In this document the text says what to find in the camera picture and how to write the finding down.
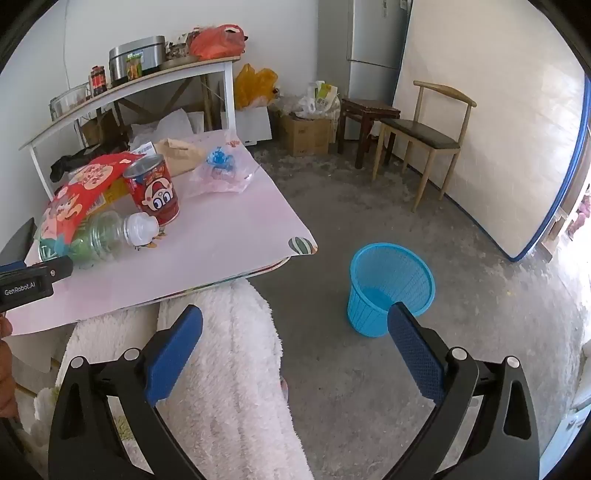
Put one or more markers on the cardboard box with bags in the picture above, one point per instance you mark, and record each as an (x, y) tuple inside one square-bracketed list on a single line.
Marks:
[(304, 136)]

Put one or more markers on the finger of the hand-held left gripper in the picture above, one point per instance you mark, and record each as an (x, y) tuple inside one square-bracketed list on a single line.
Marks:
[(57, 268), (11, 266)]

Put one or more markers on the clear glass container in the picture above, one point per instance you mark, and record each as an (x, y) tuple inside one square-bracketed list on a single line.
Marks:
[(69, 101)]

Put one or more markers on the white desk with wooden top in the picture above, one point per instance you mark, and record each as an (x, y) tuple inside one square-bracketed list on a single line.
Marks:
[(138, 85)]

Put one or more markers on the yellow plastic bag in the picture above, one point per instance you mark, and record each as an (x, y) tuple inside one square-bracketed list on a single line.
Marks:
[(254, 85)]

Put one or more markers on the brown cardboard box under desk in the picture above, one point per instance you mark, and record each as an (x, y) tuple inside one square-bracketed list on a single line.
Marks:
[(99, 129)]

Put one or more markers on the white parcel bag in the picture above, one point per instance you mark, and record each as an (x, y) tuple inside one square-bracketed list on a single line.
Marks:
[(171, 122)]

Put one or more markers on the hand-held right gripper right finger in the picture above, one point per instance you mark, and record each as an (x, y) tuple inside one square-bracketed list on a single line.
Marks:
[(415, 355)]

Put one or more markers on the dark sauce jar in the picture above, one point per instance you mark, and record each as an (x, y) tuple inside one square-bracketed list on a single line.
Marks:
[(98, 81)]

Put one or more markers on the wooden chair with dark seat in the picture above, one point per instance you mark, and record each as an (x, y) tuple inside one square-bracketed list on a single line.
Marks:
[(18, 240), (420, 134)]

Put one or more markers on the white fluffy blanket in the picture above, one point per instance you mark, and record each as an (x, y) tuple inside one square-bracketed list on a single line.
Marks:
[(231, 369)]

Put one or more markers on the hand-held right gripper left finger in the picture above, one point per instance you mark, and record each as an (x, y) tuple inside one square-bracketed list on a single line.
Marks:
[(175, 355)]

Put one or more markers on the stainless steel pot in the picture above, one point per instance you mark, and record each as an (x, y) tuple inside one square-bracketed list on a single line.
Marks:
[(138, 50)]

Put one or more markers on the orange plastic bag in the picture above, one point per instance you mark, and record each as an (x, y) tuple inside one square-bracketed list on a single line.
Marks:
[(217, 44)]

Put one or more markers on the dark wooden stool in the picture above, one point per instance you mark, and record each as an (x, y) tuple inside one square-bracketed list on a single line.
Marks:
[(369, 110)]

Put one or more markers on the white plastic bag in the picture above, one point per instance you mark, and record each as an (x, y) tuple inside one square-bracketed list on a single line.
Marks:
[(321, 99)]

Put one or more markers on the blue plastic mesh basket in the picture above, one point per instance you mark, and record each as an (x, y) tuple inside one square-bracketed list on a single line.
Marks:
[(369, 314)]

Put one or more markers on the red snack bag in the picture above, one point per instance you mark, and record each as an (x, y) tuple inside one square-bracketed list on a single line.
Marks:
[(87, 180)]

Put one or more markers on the black cloth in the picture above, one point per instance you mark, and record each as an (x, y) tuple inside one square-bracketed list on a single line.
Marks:
[(74, 164)]

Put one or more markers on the green plastic bottle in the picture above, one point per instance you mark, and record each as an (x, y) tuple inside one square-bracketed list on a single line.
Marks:
[(106, 235)]

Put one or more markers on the red cartoon drink can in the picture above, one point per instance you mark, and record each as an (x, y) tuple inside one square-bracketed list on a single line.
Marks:
[(152, 194)]

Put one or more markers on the brown paper bag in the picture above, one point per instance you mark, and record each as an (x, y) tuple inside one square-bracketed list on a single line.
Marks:
[(180, 152)]

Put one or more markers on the person's left hand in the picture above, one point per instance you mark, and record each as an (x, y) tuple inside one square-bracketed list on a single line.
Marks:
[(5, 369)]

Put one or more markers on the white mattress with blue edge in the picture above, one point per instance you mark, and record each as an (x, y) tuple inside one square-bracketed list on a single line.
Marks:
[(498, 115)]

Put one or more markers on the silver refrigerator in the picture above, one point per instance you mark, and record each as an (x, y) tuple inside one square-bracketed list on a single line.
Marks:
[(374, 37)]

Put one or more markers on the clear bag with blue toy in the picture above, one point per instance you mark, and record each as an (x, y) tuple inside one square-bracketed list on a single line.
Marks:
[(221, 170)]

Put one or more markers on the white box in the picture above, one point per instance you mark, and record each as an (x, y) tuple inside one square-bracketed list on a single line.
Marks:
[(254, 124)]

